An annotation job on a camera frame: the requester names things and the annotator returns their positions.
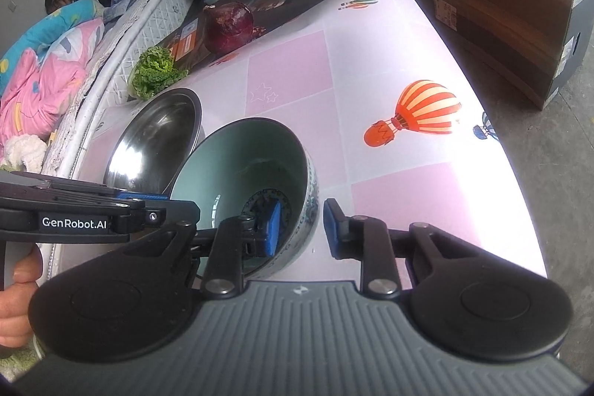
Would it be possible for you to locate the white quilted mattress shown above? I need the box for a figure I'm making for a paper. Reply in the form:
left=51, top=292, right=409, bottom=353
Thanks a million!
left=41, top=0, right=199, bottom=181

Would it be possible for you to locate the person's left hand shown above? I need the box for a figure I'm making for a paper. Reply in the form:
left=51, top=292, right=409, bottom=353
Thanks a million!
left=0, top=246, right=48, bottom=349

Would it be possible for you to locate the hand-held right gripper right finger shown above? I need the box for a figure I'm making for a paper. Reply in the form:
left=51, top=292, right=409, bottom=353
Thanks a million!
left=323, top=198, right=475, bottom=300

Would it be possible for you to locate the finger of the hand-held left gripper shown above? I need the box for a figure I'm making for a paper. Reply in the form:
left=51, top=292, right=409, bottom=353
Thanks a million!
left=125, top=199, right=201, bottom=235
left=49, top=183, right=169, bottom=203

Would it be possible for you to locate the pink and blue printed blanket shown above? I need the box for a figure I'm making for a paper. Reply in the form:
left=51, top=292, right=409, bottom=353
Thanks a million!
left=0, top=0, right=105, bottom=147

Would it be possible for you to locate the red cabbage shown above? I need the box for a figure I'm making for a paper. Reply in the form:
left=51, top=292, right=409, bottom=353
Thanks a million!
left=203, top=3, right=268, bottom=56

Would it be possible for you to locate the stainless steel bowl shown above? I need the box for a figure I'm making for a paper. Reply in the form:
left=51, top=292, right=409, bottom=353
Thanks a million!
left=103, top=88, right=205, bottom=193

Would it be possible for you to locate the green leafy cabbage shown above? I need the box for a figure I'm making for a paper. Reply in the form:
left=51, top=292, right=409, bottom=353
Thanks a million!
left=129, top=46, right=189, bottom=101

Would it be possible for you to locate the green ceramic bowl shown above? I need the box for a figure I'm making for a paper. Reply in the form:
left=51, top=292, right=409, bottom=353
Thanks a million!
left=169, top=118, right=321, bottom=282

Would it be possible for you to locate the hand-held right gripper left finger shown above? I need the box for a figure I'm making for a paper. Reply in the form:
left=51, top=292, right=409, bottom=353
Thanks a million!
left=121, top=202, right=283, bottom=300

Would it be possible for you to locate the pink balloon-print tablecloth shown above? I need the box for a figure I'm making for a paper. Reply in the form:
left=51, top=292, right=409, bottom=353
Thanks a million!
left=44, top=0, right=549, bottom=286

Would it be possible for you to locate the white cauliflower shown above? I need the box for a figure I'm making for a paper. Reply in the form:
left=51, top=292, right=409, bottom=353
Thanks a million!
left=2, top=135, right=48, bottom=172

